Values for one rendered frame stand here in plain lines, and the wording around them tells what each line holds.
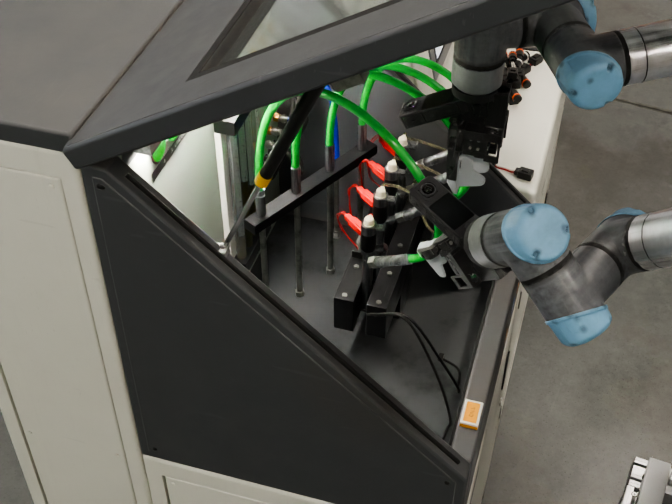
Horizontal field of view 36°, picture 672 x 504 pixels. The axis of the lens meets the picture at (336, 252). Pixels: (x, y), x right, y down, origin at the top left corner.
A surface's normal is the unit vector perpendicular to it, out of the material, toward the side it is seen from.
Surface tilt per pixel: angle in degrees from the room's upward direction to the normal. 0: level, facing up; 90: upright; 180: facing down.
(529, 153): 0
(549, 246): 45
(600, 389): 0
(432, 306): 0
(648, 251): 87
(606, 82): 90
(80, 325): 90
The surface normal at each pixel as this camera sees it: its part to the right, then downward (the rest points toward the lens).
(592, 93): 0.18, 0.67
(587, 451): 0.00, -0.73
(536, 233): 0.29, -0.07
